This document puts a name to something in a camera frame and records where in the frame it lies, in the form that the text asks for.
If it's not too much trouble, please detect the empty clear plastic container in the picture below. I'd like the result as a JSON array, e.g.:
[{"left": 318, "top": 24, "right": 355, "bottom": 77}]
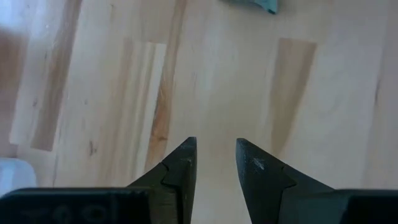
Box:
[{"left": 0, "top": 157, "right": 37, "bottom": 197}]

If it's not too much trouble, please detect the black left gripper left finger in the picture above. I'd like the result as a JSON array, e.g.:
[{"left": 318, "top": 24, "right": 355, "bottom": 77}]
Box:
[{"left": 126, "top": 136, "right": 198, "bottom": 224}]

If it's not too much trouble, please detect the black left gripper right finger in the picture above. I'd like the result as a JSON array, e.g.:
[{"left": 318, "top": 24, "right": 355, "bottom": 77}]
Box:
[{"left": 235, "top": 138, "right": 336, "bottom": 224}]

